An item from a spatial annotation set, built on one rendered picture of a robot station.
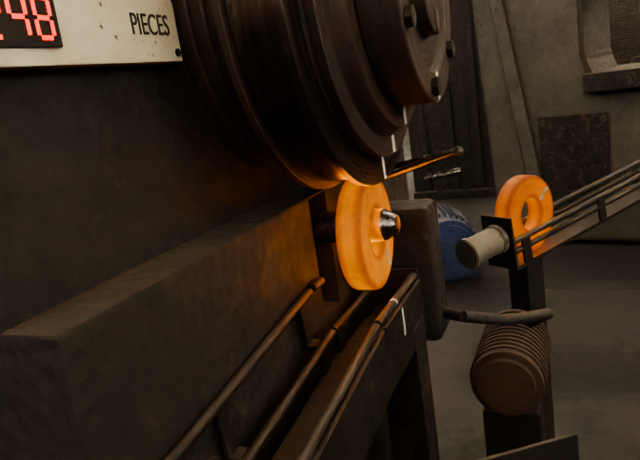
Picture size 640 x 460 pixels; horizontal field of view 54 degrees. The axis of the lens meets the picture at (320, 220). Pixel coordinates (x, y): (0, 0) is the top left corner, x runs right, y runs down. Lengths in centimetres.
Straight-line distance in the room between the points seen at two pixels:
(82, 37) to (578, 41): 304
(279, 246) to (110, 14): 33
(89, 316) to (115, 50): 24
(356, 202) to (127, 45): 34
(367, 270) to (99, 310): 39
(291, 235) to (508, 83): 281
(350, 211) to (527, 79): 279
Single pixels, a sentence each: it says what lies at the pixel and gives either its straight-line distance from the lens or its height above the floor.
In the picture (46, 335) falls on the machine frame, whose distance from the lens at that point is 49.
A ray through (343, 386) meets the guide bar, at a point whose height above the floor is 70.
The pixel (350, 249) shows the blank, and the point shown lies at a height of 81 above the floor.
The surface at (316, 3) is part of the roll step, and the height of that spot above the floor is 109.
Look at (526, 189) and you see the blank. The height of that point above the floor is 76.
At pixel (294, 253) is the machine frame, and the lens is 80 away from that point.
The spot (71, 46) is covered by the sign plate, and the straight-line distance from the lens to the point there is 57.
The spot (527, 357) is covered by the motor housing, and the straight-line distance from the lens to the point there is 114.
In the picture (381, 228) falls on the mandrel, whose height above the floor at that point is 82.
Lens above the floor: 101
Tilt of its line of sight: 12 degrees down
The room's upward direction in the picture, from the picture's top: 8 degrees counter-clockwise
